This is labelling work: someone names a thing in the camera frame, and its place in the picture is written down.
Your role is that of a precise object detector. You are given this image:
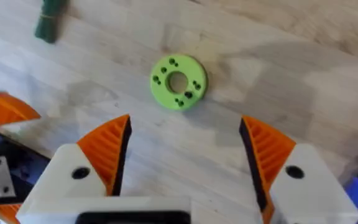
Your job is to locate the orange ribbed wedge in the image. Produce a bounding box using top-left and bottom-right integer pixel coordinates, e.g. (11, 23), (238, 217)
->
(0, 203), (22, 224)

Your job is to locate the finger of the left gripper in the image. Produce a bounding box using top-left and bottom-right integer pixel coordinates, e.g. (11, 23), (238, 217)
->
(0, 91), (42, 129)

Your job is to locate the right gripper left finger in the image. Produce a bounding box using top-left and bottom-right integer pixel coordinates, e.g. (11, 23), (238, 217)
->
(27, 114), (132, 199)

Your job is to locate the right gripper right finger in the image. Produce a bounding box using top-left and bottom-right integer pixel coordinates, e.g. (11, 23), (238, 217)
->
(239, 115), (358, 224)

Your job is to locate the dark green vegetable toy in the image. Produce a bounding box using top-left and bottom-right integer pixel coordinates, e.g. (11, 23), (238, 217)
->
(34, 0), (70, 44)

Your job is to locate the green disc with holes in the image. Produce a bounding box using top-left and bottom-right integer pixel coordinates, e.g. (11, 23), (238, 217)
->
(149, 54), (209, 111)

